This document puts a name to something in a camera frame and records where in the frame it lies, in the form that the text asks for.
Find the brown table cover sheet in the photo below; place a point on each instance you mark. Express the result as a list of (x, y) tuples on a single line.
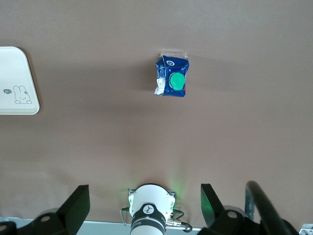
[(97, 147)]

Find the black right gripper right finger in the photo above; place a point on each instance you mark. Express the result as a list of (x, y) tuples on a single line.
[(212, 213)]

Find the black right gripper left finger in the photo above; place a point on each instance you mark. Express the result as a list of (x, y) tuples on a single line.
[(73, 210)]

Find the cream tray with rabbit print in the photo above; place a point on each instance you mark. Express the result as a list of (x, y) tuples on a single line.
[(14, 73)]

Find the blue milk carton green cap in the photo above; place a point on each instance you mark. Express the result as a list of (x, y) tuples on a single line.
[(166, 80)]

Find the aluminium frame profile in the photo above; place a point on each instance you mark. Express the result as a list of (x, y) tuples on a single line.
[(308, 228)]

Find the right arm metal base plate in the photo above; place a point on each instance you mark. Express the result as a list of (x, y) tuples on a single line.
[(171, 194)]

